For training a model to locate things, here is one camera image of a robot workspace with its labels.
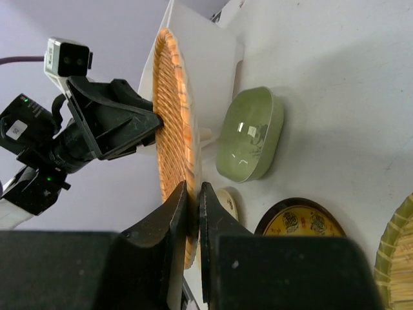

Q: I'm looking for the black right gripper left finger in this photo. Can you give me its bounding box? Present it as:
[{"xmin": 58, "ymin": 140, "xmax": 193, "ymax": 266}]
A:
[{"xmin": 1, "ymin": 182, "xmax": 187, "ymax": 309}]

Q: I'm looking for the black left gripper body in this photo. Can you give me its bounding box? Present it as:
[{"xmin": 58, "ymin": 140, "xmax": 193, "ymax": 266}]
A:
[{"xmin": 1, "ymin": 94, "xmax": 94, "ymax": 181}]

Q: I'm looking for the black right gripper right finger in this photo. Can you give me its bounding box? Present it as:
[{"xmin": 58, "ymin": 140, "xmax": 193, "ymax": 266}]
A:
[{"xmin": 199, "ymin": 182, "xmax": 383, "ymax": 309}]

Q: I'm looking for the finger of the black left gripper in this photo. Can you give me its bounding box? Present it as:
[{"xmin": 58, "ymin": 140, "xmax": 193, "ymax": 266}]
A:
[
  {"xmin": 66, "ymin": 76, "xmax": 154, "ymax": 136},
  {"xmin": 93, "ymin": 112, "xmax": 164, "ymax": 161}
]

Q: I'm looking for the round orange woven plate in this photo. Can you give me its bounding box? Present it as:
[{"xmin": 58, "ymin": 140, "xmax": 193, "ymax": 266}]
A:
[{"xmin": 152, "ymin": 28, "xmax": 199, "ymax": 269}]

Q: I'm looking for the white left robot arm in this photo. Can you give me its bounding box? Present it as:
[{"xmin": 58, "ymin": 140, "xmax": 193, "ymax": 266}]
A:
[{"xmin": 1, "ymin": 76, "xmax": 163, "ymax": 229}]

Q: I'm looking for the white plastic bin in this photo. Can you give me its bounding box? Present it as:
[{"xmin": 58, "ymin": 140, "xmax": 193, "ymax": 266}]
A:
[{"xmin": 138, "ymin": 1, "xmax": 244, "ymax": 187}]

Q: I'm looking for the beige round patterned plate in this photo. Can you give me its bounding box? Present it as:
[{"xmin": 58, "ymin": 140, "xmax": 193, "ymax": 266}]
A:
[{"xmin": 216, "ymin": 188, "xmax": 239, "ymax": 221}]

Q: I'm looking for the yellow ornate round plate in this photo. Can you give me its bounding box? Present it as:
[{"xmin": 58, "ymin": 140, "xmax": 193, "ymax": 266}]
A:
[{"xmin": 254, "ymin": 198, "xmax": 346, "ymax": 237}]

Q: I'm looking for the green square panda dish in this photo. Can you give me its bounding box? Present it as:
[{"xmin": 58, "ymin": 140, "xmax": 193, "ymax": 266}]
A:
[{"xmin": 216, "ymin": 87, "xmax": 285, "ymax": 183}]

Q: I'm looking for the round green-rimmed bamboo plate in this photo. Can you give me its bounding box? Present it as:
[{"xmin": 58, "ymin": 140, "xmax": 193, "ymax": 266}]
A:
[{"xmin": 374, "ymin": 195, "xmax": 412, "ymax": 309}]

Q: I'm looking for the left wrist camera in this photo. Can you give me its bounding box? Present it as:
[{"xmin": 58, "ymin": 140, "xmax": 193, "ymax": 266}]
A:
[{"xmin": 44, "ymin": 37, "xmax": 93, "ymax": 78}]

